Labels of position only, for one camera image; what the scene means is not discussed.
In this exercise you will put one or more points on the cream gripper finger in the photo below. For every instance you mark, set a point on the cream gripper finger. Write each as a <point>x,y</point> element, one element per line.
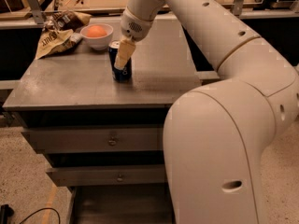
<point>125,52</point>

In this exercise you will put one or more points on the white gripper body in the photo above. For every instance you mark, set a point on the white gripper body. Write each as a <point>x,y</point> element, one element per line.
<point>135,28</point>

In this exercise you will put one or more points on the blue pepsi can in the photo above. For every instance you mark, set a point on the blue pepsi can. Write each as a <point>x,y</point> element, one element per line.
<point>119,75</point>

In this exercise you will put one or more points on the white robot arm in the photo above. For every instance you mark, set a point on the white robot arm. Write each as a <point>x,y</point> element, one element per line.
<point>215,135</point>

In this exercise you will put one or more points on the grey drawer cabinet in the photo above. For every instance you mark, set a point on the grey drawer cabinet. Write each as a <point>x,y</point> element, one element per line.
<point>76,89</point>

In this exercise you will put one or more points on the top grey drawer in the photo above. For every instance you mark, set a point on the top grey drawer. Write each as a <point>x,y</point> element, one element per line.
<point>91,139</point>

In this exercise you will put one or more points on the grey drawer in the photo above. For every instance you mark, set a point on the grey drawer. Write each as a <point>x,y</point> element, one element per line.
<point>107,175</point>
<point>91,139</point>

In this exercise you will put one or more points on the middle grey drawer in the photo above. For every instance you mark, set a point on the middle grey drawer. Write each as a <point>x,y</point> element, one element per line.
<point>107,175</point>

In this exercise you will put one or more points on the open bottom drawer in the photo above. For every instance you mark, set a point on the open bottom drawer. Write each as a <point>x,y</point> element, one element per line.
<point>121,204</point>

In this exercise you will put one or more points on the white bowl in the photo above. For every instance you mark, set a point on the white bowl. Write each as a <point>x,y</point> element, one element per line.
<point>98,43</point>

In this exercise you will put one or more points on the orange fruit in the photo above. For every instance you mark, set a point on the orange fruit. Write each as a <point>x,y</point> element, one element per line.
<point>96,31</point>

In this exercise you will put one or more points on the brown snack bag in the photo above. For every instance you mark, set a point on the brown snack bag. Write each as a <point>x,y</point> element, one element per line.
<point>68,20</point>

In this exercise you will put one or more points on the tan chip bag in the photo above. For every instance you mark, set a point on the tan chip bag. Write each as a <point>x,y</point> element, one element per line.
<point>53,41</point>

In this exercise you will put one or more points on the black floor plug box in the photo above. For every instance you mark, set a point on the black floor plug box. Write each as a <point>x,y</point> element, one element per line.
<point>5,213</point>

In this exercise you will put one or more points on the grey metal rail beam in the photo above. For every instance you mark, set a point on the grey metal rail beam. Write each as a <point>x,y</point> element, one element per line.
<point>207,75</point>

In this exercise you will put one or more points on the left metal bracket post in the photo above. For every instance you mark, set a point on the left metal bracket post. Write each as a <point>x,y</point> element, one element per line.
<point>37,12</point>

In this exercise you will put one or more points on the metal bracket post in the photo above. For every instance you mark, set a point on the metal bracket post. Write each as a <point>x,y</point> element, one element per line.
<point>37,12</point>
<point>236,7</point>

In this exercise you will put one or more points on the right metal bracket post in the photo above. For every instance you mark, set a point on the right metal bracket post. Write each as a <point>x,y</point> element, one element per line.
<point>236,7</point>

